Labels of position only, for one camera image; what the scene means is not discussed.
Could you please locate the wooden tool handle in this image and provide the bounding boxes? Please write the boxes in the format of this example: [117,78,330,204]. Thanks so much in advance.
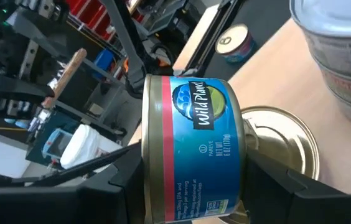
[42,48,88,110]

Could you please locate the white lid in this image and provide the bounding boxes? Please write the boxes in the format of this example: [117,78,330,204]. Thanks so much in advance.
[218,105,321,224]

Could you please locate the light blue device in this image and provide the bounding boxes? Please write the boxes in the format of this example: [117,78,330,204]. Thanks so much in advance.
[40,128,72,163]

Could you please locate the red storage bins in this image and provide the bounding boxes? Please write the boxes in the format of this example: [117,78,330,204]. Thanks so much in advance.
[66,0,116,41]

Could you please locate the blue Wild Planet salmon can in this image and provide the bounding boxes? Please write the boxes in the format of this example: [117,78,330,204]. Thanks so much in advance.
[141,73,246,224]
[215,23,257,65]

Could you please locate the white plastic bag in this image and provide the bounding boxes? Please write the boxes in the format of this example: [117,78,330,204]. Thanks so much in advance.
[59,124,111,170]

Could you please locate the grey metal storage rack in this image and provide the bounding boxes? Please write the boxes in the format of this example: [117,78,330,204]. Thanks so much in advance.
[4,0,147,134]

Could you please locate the blue storage bin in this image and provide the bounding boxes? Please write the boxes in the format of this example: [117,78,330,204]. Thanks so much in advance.
[93,49,116,72]

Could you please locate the wooden shelf black metal legs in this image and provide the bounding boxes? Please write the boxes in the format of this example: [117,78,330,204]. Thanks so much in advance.
[128,17,351,224]

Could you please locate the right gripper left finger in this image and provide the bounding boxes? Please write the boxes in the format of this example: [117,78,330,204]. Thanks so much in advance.
[0,140,147,224]

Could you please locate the black table frame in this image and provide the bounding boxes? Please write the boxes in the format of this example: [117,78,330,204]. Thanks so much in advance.
[181,0,248,77]

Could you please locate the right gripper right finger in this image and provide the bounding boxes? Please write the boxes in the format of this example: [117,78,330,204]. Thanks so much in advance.
[240,148,351,224]

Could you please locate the light wooden side board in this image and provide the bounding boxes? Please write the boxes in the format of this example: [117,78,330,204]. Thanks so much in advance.
[172,4,226,72]

